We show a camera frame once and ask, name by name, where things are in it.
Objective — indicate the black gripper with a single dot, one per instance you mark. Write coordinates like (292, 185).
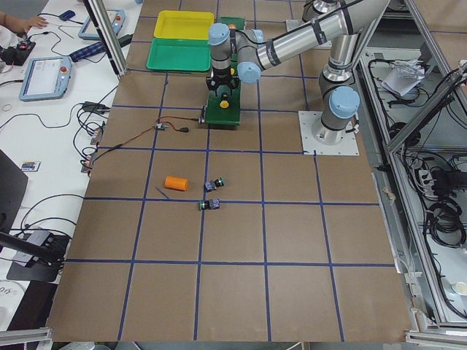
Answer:
(222, 75)

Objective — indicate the aluminium frame post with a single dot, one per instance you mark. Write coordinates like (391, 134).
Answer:
(100, 19)

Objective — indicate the teach pendant near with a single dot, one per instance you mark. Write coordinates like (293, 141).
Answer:
(46, 78)

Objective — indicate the green push button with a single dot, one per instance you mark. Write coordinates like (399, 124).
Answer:
(214, 184)
(211, 204)

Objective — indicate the plain orange cylinder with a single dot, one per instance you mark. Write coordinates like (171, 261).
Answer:
(176, 183)

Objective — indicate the yellow push button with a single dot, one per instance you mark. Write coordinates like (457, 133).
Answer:
(224, 101)

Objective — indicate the small green circuit board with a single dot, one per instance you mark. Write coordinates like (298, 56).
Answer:
(161, 126)

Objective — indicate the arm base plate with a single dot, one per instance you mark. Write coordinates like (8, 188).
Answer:
(292, 24)
(316, 139)

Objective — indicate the person's hand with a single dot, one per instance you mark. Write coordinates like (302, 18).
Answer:
(22, 26)

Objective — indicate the yellow plastic tray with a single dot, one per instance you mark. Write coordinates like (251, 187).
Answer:
(176, 24)

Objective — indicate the green plastic tray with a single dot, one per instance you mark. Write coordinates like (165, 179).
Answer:
(185, 55)

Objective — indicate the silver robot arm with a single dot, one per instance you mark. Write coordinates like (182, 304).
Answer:
(315, 8)
(240, 56)

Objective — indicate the black power adapter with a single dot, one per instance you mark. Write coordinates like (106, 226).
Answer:
(125, 40)

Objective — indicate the blue plaid folded umbrella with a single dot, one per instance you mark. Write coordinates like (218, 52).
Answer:
(86, 52)

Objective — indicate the green conveyor belt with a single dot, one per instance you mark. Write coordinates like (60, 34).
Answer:
(221, 41)

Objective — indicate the crumpled white paper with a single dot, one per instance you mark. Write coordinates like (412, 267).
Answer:
(404, 76)

